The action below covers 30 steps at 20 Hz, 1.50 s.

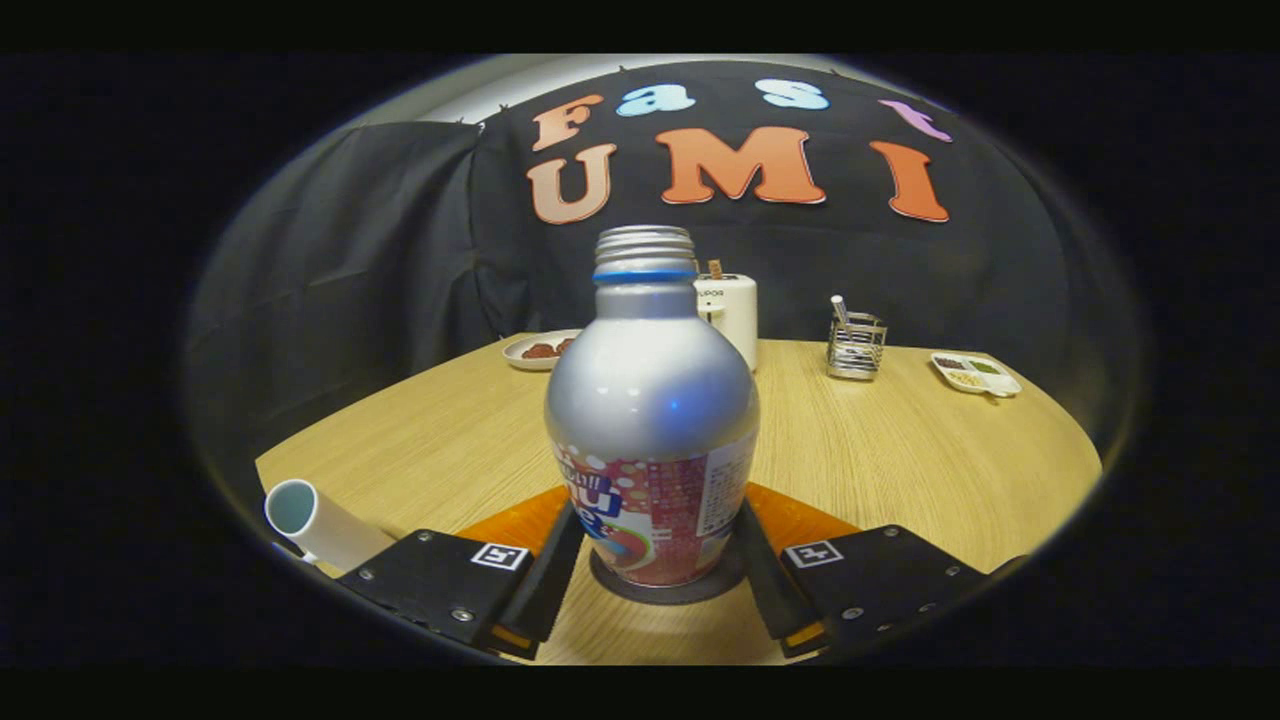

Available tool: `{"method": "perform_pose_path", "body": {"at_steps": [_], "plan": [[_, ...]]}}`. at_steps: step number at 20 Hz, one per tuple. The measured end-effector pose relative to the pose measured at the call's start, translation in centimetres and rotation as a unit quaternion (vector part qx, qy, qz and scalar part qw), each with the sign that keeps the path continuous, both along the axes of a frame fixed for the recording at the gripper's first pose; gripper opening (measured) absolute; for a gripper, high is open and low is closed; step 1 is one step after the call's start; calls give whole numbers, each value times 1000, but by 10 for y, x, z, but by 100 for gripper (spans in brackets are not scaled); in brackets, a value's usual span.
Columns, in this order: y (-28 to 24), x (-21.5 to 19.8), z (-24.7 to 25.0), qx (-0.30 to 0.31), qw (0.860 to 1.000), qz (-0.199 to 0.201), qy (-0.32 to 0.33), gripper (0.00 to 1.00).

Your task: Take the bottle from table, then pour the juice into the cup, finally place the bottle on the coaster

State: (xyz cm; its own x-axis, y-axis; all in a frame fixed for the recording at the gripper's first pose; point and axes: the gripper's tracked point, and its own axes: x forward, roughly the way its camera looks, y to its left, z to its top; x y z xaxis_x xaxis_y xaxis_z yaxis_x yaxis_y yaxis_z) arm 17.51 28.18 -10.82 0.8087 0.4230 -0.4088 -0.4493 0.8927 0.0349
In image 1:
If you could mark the wooden table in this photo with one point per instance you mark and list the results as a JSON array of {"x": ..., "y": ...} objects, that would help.
[{"x": 880, "y": 460}]

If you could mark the white toaster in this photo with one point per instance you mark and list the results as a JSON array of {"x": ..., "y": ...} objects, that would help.
[{"x": 738, "y": 315}]

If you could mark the white cup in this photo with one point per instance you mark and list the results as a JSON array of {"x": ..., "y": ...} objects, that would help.
[{"x": 335, "y": 535}]

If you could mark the white utensil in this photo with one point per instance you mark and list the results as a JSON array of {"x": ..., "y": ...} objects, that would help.
[{"x": 840, "y": 308}]

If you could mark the silver juice bottle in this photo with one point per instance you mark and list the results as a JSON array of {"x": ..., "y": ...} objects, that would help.
[{"x": 650, "y": 390}]

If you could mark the black backdrop cloth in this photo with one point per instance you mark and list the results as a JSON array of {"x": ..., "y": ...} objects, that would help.
[{"x": 350, "y": 260}]

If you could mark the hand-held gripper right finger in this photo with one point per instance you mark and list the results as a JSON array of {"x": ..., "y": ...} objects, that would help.
[{"x": 768, "y": 590}]

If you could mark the dark brown round coaster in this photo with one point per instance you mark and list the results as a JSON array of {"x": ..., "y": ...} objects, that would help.
[{"x": 690, "y": 592}]

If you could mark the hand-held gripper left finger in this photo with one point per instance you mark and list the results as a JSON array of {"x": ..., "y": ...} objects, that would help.
[{"x": 550, "y": 590}]

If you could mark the white divided snack dish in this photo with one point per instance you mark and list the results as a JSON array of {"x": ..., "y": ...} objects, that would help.
[{"x": 975, "y": 373}]

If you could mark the white plate with red food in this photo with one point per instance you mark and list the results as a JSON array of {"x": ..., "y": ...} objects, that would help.
[{"x": 530, "y": 350}]

